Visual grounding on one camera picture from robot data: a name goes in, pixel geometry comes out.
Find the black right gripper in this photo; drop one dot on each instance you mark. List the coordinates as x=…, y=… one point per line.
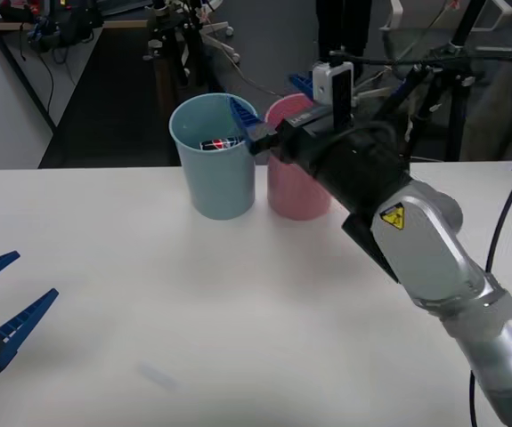
x=304, y=138

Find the grey desk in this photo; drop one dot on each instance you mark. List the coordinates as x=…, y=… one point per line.
x=28, y=80

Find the pale blue plastic bin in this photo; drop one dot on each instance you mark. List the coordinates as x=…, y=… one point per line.
x=215, y=187

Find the person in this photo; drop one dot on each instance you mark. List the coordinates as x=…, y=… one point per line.
x=340, y=26
x=496, y=124

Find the black camera tripod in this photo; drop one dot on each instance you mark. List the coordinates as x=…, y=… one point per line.
x=465, y=22
x=191, y=44

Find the silver and black right arm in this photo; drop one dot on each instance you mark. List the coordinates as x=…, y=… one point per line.
x=425, y=249

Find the white wheeled base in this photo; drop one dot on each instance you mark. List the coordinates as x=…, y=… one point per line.
x=220, y=44

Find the pink plastic bin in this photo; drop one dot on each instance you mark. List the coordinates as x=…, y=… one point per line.
x=291, y=200

